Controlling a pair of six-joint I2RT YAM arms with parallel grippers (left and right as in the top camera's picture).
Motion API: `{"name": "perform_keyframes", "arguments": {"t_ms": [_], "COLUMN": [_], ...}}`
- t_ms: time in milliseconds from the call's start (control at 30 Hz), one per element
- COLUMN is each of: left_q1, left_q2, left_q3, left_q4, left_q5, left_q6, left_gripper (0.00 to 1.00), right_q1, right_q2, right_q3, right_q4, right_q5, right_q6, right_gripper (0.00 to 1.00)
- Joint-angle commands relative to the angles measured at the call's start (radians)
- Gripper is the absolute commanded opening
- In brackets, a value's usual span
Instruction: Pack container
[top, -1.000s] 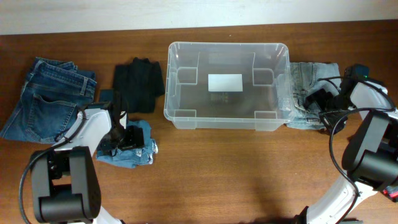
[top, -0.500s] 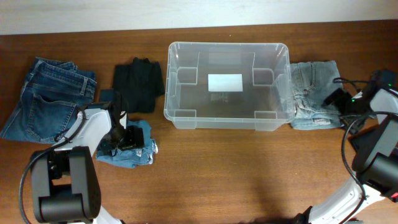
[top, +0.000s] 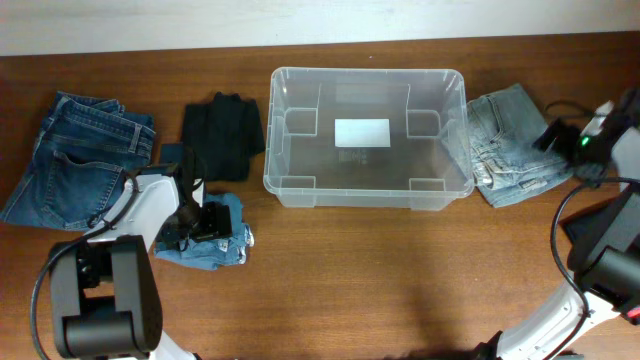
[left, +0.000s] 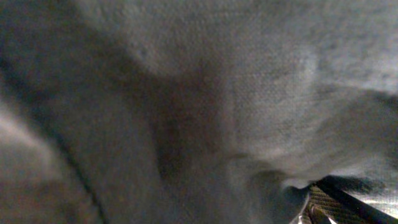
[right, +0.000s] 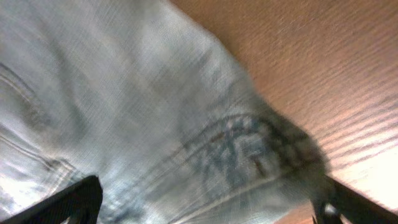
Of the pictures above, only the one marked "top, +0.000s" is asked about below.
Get small blue denim shorts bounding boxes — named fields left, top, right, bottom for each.
left=154, top=193, right=255, bottom=271

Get black garment with red trim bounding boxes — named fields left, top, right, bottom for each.
left=561, top=212, right=600, bottom=245

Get light blue jeans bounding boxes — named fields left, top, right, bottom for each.
left=467, top=84, right=572, bottom=208

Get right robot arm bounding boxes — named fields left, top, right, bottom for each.
left=468, top=85, right=639, bottom=359

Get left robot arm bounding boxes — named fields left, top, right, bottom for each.
left=39, top=163, right=206, bottom=359

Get white label in container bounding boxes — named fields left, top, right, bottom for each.
left=334, top=119, right=391, bottom=148

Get clear plastic storage container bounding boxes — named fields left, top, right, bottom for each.
left=263, top=67, right=474, bottom=211

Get black folded garment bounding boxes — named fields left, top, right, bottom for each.
left=181, top=92, right=266, bottom=182

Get dark blue folded jeans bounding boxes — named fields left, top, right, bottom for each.
left=1, top=91, right=155, bottom=231

